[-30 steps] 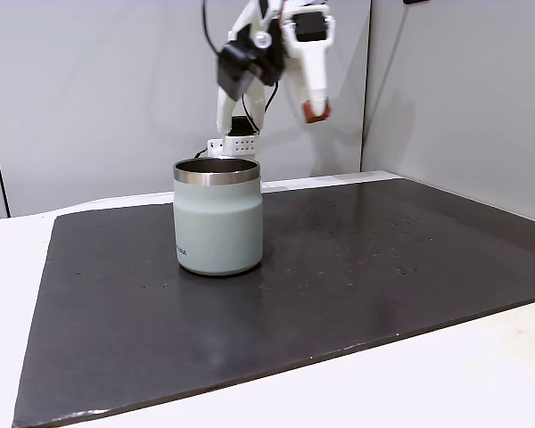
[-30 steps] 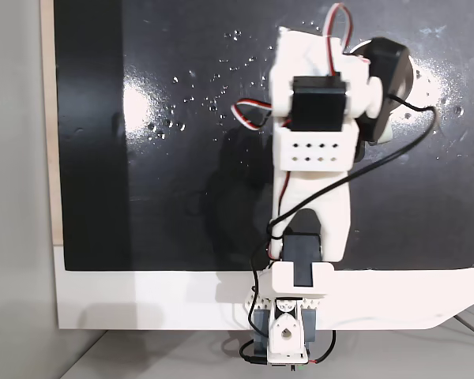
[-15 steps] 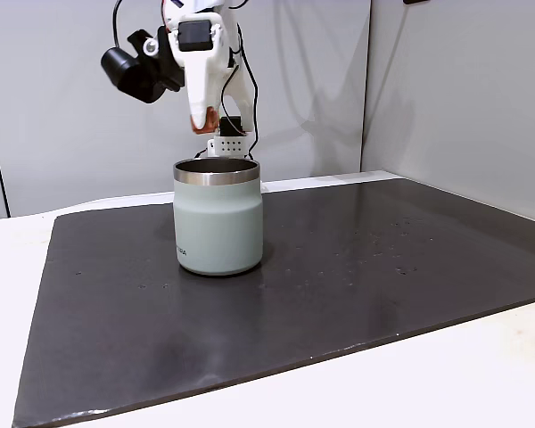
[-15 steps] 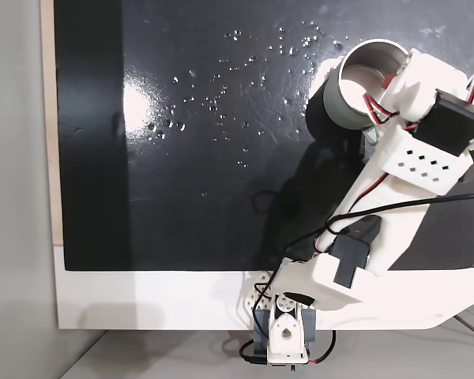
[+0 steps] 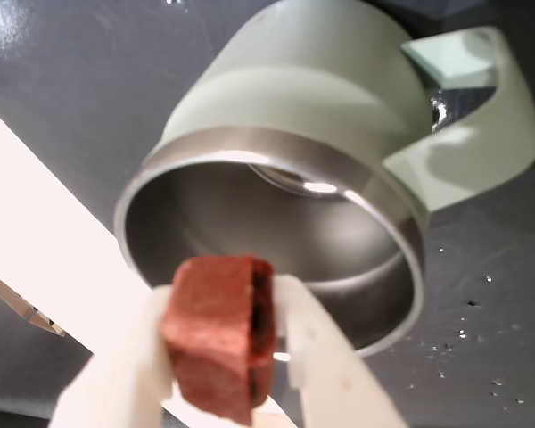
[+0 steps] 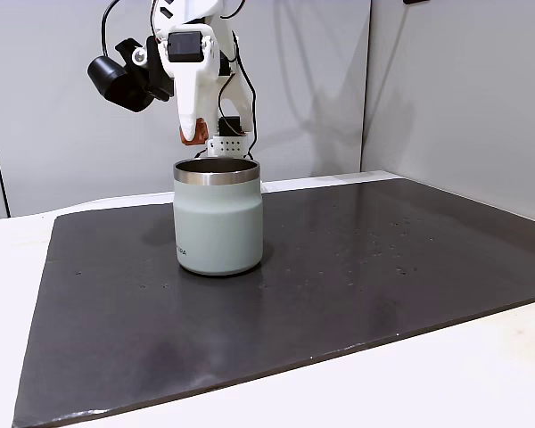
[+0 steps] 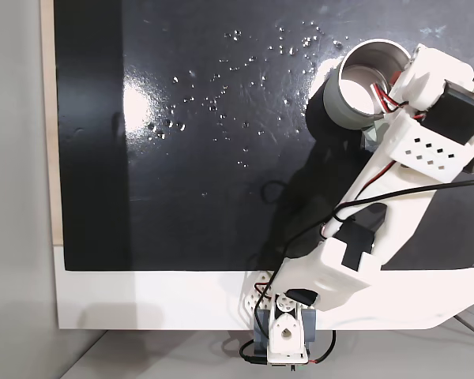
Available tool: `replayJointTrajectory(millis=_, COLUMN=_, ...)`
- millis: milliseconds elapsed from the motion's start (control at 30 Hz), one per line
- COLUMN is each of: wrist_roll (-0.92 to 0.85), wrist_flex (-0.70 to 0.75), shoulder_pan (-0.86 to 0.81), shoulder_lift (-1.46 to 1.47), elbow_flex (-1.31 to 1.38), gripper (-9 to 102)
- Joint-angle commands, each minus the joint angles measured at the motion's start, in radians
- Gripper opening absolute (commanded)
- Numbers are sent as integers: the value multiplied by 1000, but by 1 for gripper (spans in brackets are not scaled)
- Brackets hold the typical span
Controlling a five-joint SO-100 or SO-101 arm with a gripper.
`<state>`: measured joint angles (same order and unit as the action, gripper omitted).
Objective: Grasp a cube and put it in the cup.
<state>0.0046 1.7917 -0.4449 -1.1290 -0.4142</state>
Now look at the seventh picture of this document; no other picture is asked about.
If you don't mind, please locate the pale green steel cup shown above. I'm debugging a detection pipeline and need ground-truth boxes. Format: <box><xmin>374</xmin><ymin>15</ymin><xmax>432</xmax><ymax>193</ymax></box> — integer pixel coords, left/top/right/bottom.
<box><xmin>322</xmin><ymin>38</ymin><xmax>414</xmax><ymax>132</ymax></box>

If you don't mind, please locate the black table mat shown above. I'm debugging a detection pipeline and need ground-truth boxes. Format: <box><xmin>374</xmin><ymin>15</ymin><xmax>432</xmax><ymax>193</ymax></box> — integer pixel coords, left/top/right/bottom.
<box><xmin>53</xmin><ymin>0</ymin><xmax>474</xmax><ymax>273</ymax></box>

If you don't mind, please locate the grey table clamp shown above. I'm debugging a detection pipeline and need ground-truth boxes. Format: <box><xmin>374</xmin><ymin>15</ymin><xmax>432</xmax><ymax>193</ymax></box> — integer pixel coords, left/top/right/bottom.
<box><xmin>252</xmin><ymin>307</ymin><xmax>319</xmax><ymax>353</ymax></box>

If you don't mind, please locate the light wooden board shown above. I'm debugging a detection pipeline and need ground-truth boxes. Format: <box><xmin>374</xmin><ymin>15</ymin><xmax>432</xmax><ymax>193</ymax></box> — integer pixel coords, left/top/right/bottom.
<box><xmin>39</xmin><ymin>0</ymin><xmax>66</xmax><ymax>246</ymax></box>

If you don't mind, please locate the red white servo wire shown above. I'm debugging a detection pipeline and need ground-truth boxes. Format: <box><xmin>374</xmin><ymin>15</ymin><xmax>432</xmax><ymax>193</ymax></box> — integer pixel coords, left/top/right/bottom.
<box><xmin>369</xmin><ymin>81</ymin><xmax>427</xmax><ymax>121</ymax></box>

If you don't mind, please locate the black camera cable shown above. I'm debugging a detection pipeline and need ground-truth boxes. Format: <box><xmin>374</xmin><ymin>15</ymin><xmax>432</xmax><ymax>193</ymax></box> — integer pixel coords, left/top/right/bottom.
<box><xmin>254</xmin><ymin>178</ymin><xmax>474</xmax><ymax>328</ymax></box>

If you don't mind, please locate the black power cable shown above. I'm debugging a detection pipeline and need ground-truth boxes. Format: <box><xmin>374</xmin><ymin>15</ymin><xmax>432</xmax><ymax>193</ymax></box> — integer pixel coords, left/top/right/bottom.
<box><xmin>239</xmin><ymin>328</ymin><xmax>337</xmax><ymax>366</ymax></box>

